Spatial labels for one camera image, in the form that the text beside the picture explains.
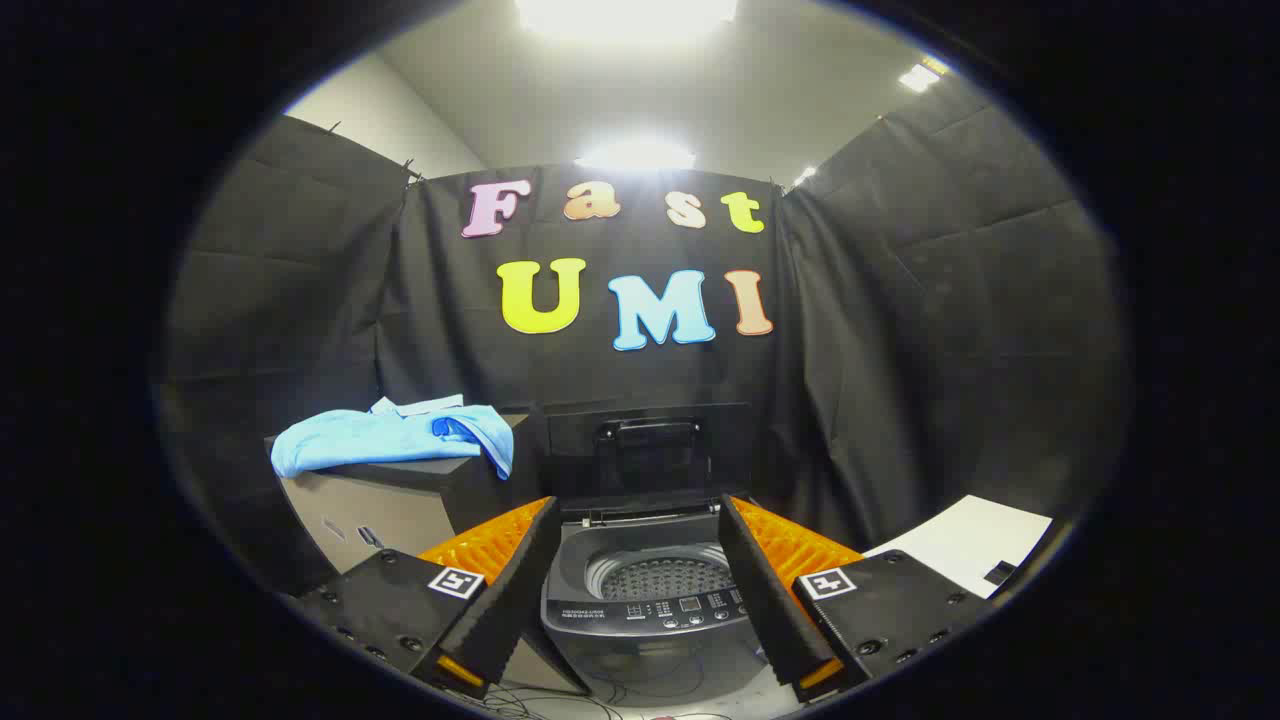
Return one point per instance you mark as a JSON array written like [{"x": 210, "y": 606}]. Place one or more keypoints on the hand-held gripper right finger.
[{"x": 765, "y": 590}]

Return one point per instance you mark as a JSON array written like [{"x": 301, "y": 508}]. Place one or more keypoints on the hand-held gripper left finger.
[{"x": 510, "y": 590}]

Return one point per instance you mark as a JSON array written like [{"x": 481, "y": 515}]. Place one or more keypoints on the dark grey washing machine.
[{"x": 650, "y": 650}]

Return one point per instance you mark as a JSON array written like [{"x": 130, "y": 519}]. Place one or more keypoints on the light blue polo shirt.
[{"x": 370, "y": 440}]

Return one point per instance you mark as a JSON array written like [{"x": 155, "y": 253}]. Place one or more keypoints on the white board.
[{"x": 970, "y": 545}]

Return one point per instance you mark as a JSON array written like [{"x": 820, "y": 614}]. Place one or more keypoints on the ceiling light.
[
  {"x": 805, "y": 176},
  {"x": 635, "y": 157},
  {"x": 625, "y": 15},
  {"x": 918, "y": 78}
]

